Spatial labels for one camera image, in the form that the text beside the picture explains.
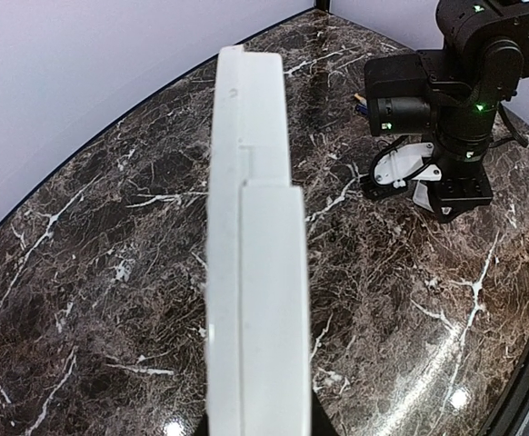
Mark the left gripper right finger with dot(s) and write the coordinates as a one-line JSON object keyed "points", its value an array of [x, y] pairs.
{"points": [[320, 422]]}

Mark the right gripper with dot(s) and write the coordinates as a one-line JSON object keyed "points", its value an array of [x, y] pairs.
{"points": [[450, 198]]}

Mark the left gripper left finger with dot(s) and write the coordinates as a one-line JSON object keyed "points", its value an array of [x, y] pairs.
{"points": [[202, 428]]}

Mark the white remote control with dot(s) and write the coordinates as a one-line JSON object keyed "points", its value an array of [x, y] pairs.
{"points": [[257, 294]]}

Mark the blue battery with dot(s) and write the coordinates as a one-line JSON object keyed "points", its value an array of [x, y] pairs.
{"points": [[361, 109]]}

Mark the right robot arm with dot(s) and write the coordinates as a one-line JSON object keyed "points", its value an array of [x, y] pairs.
{"points": [[440, 106]]}

